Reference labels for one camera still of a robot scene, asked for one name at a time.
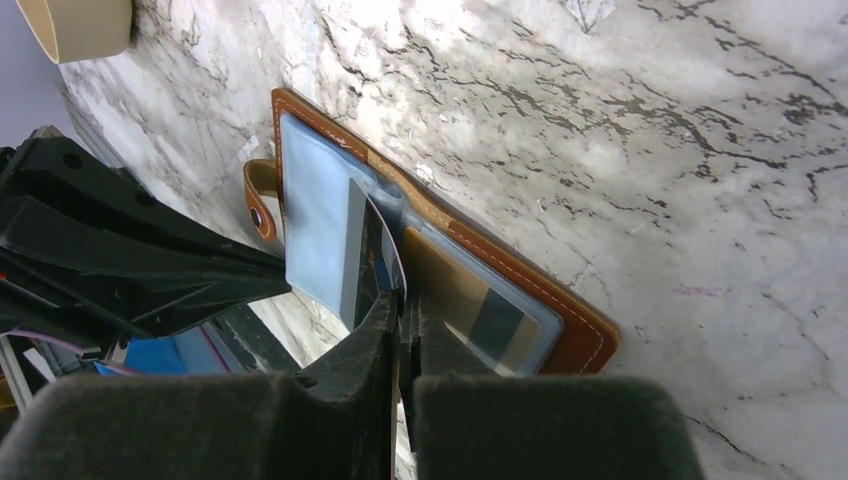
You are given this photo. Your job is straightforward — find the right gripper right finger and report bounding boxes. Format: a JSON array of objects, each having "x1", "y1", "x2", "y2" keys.
[{"x1": 402, "y1": 294, "x2": 704, "y2": 479}]

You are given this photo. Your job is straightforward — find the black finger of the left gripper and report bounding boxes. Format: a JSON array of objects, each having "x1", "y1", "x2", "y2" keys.
[{"x1": 1, "y1": 136, "x2": 289, "y2": 345}]

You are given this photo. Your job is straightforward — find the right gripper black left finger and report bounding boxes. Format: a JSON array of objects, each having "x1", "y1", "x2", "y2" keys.
[{"x1": 1, "y1": 291, "x2": 401, "y2": 479}]

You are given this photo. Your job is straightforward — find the gold credit card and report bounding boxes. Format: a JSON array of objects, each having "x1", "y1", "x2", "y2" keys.
[{"x1": 401, "y1": 227, "x2": 545, "y2": 376}]

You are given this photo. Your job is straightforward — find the black credit card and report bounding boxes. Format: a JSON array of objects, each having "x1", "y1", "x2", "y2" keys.
[{"x1": 353, "y1": 197, "x2": 408, "y2": 329}]

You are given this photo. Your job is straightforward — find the brown leather card holder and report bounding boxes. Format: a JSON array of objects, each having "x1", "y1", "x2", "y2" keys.
[{"x1": 243, "y1": 87, "x2": 620, "y2": 375}]

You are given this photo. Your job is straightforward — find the tan oval tray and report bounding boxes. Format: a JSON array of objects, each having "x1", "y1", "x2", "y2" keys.
[{"x1": 16, "y1": 0, "x2": 133, "y2": 65}]

